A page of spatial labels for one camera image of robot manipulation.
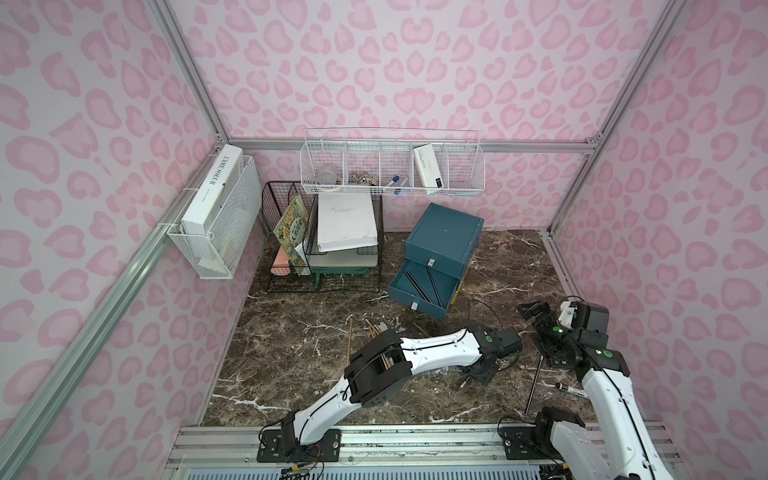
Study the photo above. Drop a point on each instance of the white book box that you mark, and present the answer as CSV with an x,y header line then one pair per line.
x,y
214,190

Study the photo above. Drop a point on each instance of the green stool frame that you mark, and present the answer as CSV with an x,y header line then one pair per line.
x,y
327,279

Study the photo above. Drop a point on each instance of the teal drawer cabinet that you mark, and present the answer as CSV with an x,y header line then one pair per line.
x,y
444,239

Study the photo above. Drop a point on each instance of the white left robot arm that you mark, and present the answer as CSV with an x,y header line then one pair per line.
x,y
379,370

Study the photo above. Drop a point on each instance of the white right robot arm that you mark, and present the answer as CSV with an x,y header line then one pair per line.
x,y
631,453

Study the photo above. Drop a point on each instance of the black marker pen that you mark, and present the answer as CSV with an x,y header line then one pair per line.
x,y
572,390

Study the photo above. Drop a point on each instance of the black wire file rack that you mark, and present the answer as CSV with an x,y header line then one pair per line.
x,y
277,275

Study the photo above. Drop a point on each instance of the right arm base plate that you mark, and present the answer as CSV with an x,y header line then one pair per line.
x,y
526,443

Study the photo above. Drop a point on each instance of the white wire wall basket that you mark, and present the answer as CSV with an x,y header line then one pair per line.
x,y
365,159

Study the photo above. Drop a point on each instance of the teal drawer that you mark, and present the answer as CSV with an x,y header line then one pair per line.
x,y
447,285

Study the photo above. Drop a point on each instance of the black pencils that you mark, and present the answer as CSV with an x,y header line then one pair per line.
x,y
418,281

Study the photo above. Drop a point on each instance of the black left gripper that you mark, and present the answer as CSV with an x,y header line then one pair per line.
x,y
489,365

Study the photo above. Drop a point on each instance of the white small box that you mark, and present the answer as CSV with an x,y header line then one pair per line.
x,y
428,168

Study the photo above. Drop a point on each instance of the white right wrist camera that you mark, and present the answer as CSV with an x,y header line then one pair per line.
x,y
567,313

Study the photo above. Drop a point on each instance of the yellow pencil bundle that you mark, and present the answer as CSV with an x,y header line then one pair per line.
x,y
374,330

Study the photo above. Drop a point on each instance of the white paper stack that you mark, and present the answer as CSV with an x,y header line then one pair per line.
x,y
345,221

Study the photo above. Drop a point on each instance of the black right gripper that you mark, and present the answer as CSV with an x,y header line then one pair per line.
x,y
545,339

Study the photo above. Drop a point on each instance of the white wire side basket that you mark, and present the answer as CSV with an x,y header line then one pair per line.
x,y
216,254

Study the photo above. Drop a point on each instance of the colorful picture book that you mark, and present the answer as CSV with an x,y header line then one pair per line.
x,y
290,232

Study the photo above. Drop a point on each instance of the lone black pencil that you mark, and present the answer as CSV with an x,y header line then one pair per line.
x,y
533,386

